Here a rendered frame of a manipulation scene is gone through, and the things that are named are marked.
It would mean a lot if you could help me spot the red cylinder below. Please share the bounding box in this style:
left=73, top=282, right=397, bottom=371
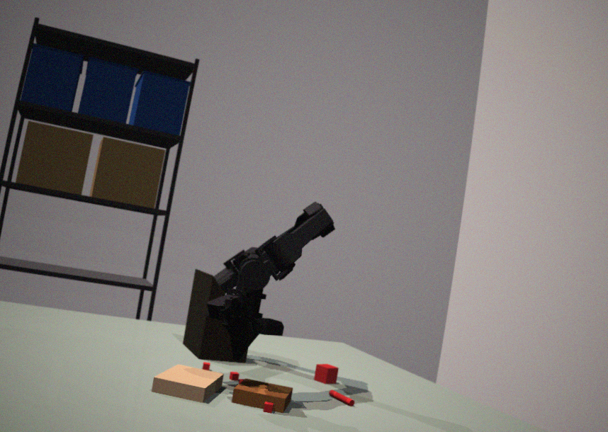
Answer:
left=329, top=390, right=354, bottom=406

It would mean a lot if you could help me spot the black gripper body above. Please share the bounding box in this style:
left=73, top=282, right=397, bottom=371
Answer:
left=225, top=284, right=283, bottom=336

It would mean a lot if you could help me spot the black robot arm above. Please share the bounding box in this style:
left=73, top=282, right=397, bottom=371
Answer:
left=207, top=202, right=335, bottom=320

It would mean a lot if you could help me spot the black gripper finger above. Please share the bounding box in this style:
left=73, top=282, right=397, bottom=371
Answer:
left=234, top=327, right=259, bottom=360
left=222, top=323, right=241, bottom=360

